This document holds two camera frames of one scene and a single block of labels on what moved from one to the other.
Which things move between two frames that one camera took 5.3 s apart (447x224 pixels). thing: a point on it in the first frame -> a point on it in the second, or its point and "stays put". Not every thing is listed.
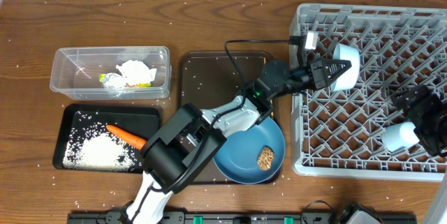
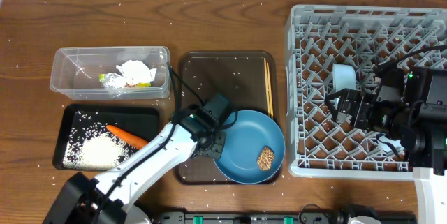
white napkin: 137,72 stays put
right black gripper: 430,101 -> 363,102
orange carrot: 128,137 stays put
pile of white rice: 91,146 stays put
